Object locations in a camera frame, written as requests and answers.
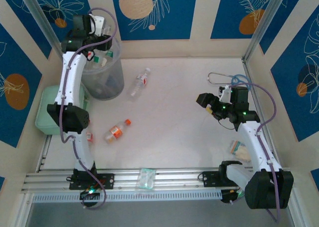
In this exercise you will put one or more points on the small clear bottle green cap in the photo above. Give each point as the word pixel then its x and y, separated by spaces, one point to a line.
pixel 96 60

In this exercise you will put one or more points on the clear bottle red white label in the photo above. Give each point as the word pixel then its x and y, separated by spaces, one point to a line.
pixel 140 81

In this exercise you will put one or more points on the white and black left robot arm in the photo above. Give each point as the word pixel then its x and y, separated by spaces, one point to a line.
pixel 71 74

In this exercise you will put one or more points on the arm base controller board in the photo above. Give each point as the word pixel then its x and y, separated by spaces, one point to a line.
pixel 89 191
pixel 231 195

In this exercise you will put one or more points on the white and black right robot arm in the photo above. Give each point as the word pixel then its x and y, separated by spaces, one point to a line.
pixel 251 142

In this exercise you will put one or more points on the clear plastic bin liner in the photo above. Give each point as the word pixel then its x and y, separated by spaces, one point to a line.
pixel 117 50

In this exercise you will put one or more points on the grey translucent waste bin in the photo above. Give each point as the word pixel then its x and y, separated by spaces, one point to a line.
pixel 109 84

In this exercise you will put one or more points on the beige bandage roll packet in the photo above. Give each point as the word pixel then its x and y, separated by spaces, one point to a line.
pixel 239 149

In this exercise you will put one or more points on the mint green lidded case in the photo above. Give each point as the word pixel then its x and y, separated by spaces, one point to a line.
pixel 45 112

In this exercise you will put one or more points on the clear bottle orange cap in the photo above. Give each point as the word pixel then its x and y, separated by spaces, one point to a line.
pixel 115 131

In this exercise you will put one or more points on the clear plastic packet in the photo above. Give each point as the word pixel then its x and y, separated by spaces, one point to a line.
pixel 145 178

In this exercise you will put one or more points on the crushed clear bottle red label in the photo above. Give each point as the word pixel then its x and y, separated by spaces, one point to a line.
pixel 89 136

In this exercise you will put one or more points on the aluminium corner post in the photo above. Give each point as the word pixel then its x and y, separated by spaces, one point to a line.
pixel 266 20
pixel 37 12

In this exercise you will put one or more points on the aluminium rail frame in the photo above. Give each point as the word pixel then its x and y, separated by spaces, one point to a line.
pixel 174 179

